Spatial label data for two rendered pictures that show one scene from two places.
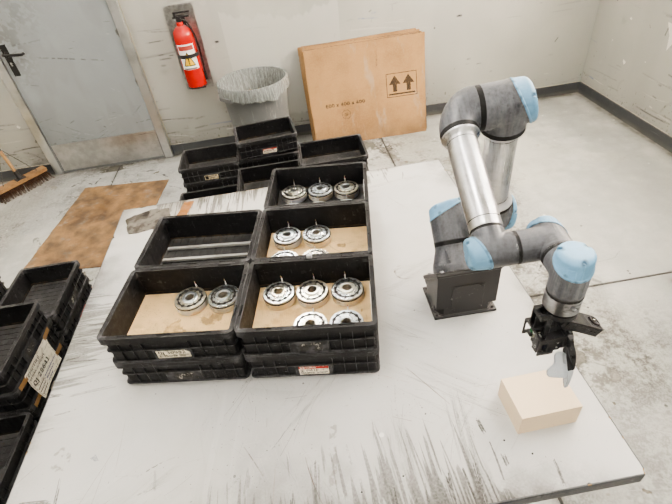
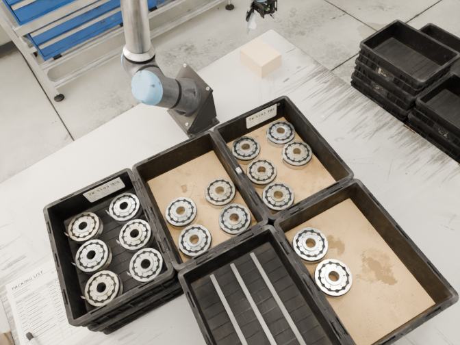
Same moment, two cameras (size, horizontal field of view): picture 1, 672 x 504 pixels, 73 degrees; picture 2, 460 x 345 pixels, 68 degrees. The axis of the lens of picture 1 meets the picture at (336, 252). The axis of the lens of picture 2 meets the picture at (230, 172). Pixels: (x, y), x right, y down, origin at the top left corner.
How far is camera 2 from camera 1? 1.50 m
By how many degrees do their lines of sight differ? 68
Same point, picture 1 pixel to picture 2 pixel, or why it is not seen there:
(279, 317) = (297, 187)
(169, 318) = (362, 289)
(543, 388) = (257, 50)
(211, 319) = (335, 244)
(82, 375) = not seen: outside the picture
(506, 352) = (228, 83)
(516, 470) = (300, 62)
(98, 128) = not seen: outside the picture
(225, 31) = not seen: outside the picture
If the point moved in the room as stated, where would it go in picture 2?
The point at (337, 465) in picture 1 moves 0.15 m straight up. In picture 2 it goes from (356, 127) to (364, 102)
